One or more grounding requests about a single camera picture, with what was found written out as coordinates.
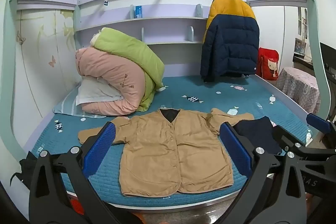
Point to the tan button-up jacket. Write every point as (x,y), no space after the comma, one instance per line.
(168,150)

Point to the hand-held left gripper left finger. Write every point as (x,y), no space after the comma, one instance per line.
(101,148)

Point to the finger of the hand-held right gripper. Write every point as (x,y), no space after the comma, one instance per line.
(321,123)
(286,138)

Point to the striped blue pillow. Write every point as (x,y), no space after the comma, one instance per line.
(64,107)

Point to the pink quilt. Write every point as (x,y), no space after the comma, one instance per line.
(113,77)

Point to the mint green bed frame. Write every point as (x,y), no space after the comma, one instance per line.
(8,82)

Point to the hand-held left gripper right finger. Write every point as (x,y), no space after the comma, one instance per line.
(236,150)

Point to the lavender headboard shelf unit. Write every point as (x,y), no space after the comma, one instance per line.
(162,22)

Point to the white pillow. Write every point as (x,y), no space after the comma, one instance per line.
(95,91)

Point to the folded navy garment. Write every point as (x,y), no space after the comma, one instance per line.
(258,134)

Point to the yellow and navy puffer jacket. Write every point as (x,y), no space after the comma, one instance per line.
(231,43)

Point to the teal quilted bedspread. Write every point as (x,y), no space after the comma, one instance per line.
(199,92)

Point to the stool with pink printed cover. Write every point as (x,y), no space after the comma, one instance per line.
(299,88)

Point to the red cartoon print bag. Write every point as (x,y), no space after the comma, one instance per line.
(267,64)

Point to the cabinet with photos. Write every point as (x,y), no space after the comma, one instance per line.
(302,37)

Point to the red object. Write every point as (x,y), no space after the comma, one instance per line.
(76,207)

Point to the green quilt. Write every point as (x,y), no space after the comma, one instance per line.
(131,56)

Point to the black monitor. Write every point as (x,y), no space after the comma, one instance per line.
(328,77)

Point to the small blue box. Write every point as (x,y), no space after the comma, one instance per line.
(138,11)

